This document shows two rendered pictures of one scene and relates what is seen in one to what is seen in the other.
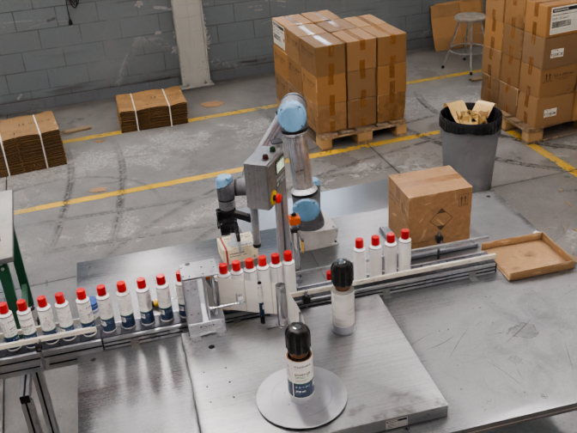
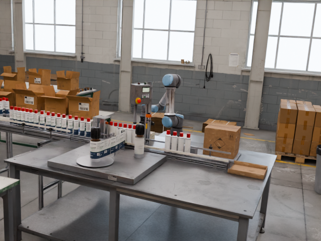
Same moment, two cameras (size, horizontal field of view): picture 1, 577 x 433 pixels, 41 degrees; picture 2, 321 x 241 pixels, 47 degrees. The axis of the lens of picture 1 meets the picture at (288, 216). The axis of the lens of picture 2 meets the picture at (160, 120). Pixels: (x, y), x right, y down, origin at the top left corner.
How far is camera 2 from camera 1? 224 cm
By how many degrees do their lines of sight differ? 36
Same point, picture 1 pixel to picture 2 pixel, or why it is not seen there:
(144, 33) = (233, 99)
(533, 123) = not seen: outside the picture
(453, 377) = (154, 180)
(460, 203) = (229, 138)
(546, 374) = (188, 192)
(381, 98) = (314, 143)
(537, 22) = not seen: outside the picture
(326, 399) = (100, 163)
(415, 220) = (207, 139)
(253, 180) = (132, 91)
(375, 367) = (129, 165)
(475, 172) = not seen: outside the picture
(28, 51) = (185, 94)
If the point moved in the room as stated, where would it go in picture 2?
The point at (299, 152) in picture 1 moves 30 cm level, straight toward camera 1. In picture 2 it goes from (168, 95) to (149, 98)
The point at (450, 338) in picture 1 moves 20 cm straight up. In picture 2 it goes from (173, 174) to (175, 150)
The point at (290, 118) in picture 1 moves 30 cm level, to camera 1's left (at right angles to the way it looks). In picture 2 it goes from (165, 79) to (142, 76)
